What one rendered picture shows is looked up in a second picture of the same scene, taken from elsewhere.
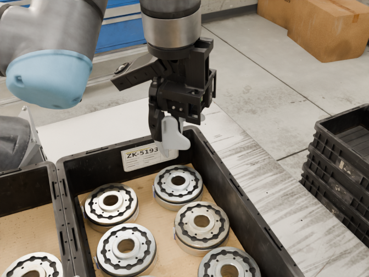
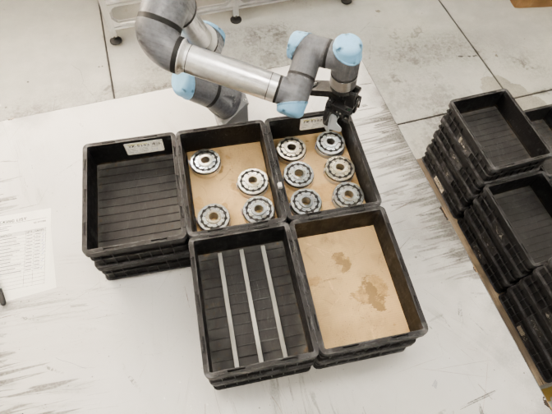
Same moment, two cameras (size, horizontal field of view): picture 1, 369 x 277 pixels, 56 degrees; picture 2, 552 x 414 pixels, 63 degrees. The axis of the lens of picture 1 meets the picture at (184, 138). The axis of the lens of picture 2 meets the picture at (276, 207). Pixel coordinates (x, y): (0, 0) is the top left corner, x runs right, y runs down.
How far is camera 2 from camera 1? 0.90 m
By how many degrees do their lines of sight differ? 21
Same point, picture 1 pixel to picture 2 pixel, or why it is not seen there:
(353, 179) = (465, 153)
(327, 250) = (412, 195)
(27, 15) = (289, 85)
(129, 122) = not seen: hidden behind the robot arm
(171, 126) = (333, 119)
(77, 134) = not seen: hidden behind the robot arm
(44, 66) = (293, 107)
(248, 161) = (381, 130)
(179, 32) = (346, 88)
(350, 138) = (480, 117)
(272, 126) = (430, 80)
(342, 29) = not seen: outside the picture
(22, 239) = (242, 159)
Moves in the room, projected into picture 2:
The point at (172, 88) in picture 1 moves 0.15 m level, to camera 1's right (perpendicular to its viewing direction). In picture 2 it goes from (338, 104) to (389, 113)
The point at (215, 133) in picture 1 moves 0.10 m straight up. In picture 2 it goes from (363, 103) to (367, 85)
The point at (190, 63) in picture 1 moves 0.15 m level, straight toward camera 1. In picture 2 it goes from (348, 98) to (341, 139)
